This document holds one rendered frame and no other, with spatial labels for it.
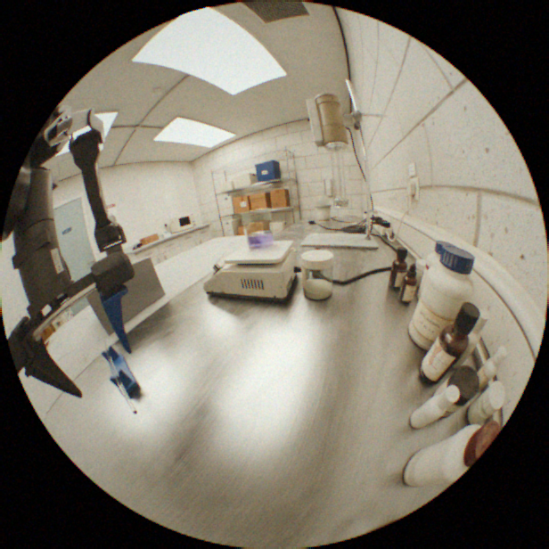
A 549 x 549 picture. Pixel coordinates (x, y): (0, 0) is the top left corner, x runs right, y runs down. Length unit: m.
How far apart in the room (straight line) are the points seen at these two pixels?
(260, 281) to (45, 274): 0.29
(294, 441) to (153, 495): 0.17
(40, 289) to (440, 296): 0.37
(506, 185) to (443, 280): 0.22
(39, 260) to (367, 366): 0.33
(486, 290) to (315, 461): 0.31
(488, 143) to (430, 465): 0.41
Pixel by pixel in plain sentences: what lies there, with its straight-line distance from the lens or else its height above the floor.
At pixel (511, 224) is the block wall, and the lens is 0.35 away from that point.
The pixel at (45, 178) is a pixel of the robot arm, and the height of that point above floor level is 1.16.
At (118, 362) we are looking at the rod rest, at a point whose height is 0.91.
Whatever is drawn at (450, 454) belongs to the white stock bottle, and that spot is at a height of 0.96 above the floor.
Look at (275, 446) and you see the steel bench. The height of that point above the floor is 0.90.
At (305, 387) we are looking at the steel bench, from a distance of 0.20.
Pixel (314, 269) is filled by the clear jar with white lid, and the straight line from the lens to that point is 0.27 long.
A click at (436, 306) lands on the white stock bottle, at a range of 0.23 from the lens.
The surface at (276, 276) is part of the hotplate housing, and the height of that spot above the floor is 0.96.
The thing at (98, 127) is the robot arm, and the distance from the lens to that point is 0.43.
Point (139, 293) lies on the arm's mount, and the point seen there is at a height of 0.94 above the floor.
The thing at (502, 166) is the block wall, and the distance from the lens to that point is 0.37.
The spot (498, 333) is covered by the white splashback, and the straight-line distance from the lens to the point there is 0.30.
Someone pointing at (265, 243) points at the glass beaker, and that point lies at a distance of 0.32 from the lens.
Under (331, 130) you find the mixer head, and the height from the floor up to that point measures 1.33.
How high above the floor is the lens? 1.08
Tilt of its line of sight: 25 degrees down
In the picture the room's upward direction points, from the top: 8 degrees counter-clockwise
